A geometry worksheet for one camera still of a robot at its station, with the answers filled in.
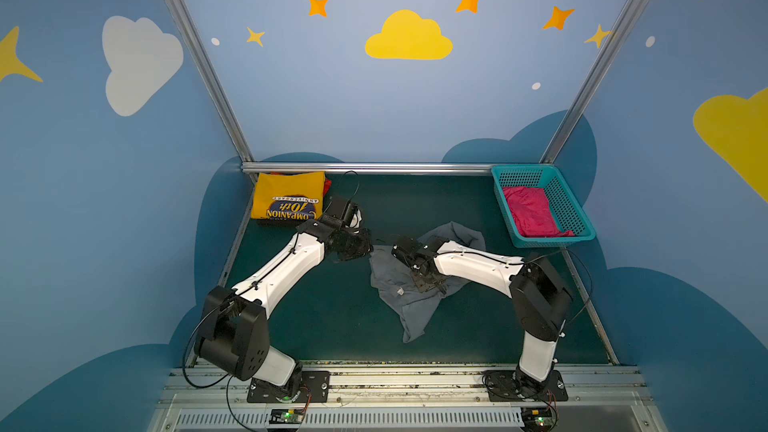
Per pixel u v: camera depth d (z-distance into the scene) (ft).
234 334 1.39
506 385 2.50
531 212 3.58
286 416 2.34
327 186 3.77
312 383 2.47
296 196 3.45
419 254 2.17
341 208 2.18
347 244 2.32
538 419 2.34
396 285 2.95
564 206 3.50
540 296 1.58
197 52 2.71
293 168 3.88
